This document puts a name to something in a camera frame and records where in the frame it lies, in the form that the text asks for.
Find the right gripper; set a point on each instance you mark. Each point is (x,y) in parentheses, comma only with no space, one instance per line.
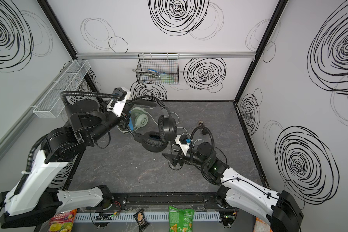
(179,156)

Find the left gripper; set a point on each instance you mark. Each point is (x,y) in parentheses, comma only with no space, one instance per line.
(124,121)

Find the black blue headphones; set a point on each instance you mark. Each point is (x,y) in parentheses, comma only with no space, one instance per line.
(155,141)

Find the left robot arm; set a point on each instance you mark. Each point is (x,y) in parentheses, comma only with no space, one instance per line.
(32,202)

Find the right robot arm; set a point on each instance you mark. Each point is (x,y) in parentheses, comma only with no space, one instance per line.
(277,209)

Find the mint green headphones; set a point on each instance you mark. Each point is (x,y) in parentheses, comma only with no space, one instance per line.
(140,119)

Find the small brown bottle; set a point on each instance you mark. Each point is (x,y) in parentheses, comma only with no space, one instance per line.
(203,130)

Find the green chips bag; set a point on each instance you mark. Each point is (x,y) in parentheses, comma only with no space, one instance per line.
(181,220)

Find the small dark snack packet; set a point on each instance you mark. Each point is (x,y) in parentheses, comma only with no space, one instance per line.
(141,220)

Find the orange snack bag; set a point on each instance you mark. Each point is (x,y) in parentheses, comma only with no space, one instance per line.
(261,226)

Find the Fox's fruits candy bag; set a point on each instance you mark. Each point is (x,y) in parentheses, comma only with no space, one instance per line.
(62,222)

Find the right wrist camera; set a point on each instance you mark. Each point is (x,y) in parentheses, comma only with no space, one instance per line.
(182,141)

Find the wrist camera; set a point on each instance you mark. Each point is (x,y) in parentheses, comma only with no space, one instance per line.
(182,141)
(116,106)

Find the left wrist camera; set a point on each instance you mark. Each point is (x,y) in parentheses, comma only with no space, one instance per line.
(116,106)

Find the black wire basket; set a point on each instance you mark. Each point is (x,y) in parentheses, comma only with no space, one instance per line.
(160,68)

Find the black mounting rail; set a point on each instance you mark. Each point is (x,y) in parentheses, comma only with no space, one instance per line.
(197,200)

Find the white slotted cable duct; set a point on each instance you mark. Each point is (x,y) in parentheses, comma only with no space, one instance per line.
(150,217)

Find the white wire shelf basket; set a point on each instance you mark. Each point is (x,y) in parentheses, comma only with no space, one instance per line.
(71,78)

